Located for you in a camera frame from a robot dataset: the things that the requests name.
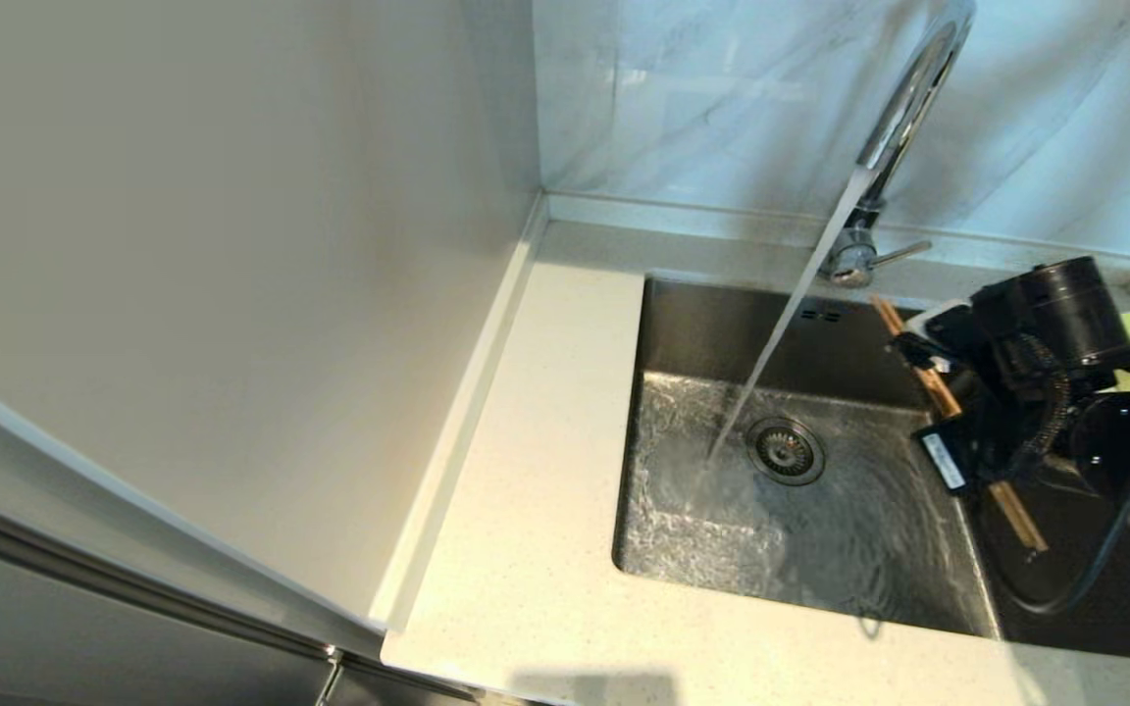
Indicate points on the round metal drain strainer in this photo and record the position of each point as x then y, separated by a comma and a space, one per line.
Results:
786, 451

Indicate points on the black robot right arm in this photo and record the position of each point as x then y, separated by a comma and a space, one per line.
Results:
1055, 309

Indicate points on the running water stream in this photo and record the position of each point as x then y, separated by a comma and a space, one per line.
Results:
769, 355

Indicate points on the stainless steel sink basin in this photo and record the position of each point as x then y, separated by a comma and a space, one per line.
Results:
869, 569

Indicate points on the tall grey cabinet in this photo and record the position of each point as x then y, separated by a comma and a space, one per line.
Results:
182, 294

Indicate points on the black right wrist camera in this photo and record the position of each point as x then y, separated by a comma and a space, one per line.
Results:
948, 456

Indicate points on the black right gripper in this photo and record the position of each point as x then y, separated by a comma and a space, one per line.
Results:
1001, 402

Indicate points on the speckled counter upstand strip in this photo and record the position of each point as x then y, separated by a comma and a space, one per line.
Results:
457, 422
702, 218

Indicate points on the chrome gooseneck faucet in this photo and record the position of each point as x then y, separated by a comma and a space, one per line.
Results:
921, 98

